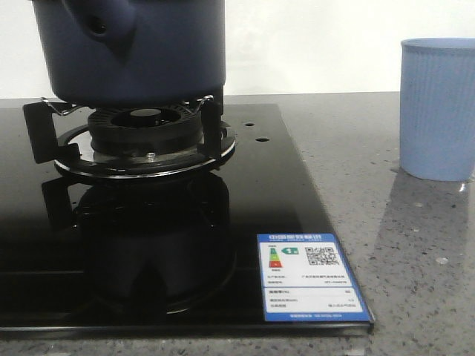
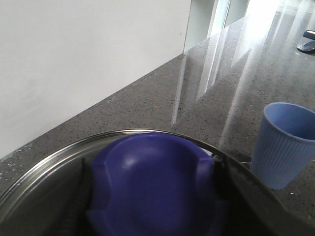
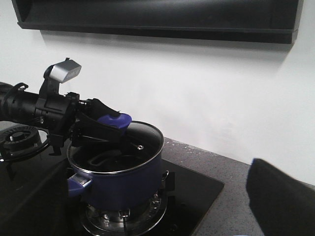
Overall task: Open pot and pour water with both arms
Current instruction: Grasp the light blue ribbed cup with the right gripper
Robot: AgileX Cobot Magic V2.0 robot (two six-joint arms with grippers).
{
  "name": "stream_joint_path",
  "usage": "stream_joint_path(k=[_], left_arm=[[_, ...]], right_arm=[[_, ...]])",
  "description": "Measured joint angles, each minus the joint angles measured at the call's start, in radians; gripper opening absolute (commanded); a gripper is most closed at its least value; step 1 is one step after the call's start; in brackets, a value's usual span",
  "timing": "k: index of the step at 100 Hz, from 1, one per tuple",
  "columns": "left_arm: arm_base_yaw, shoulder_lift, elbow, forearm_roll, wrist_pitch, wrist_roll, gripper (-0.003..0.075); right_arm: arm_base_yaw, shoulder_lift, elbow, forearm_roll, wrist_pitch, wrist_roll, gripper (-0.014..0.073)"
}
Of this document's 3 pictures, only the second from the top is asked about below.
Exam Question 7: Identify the black object on counter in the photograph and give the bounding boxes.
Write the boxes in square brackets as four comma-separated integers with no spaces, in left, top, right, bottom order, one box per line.
[297,29,315,54]

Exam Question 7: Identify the light blue ribbed cup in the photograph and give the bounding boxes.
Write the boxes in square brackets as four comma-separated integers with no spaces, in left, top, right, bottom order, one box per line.
[250,102,315,190]

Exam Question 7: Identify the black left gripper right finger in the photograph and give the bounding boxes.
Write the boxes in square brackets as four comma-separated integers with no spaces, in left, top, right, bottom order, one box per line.
[213,157,303,236]

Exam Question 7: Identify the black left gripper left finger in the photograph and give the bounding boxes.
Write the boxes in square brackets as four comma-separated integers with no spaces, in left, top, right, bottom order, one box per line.
[59,159,94,236]

